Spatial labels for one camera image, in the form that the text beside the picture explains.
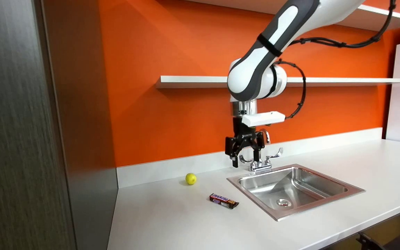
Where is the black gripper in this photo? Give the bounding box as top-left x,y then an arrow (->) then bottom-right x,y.
223,115 -> 272,170

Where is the brown snack packet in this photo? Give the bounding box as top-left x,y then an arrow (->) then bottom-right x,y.
208,192 -> 240,210

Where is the stainless steel sink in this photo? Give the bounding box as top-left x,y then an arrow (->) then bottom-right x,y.
226,163 -> 366,222

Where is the chrome faucet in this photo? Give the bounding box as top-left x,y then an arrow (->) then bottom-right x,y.
239,132 -> 284,175

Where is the yellow-green ball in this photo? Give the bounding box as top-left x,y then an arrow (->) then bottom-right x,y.
183,172 -> 198,188

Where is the black chair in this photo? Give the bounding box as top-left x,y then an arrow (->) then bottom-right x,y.
354,231 -> 400,250

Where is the dark wood-grain cabinet panel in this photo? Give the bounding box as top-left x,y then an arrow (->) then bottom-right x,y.
0,0 -> 119,250

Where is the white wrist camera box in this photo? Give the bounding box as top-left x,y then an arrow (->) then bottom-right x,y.
240,110 -> 287,128

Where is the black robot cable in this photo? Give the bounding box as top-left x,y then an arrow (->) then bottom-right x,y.
275,0 -> 398,120

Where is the white high wall shelf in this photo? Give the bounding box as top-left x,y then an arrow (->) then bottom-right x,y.
184,0 -> 400,33

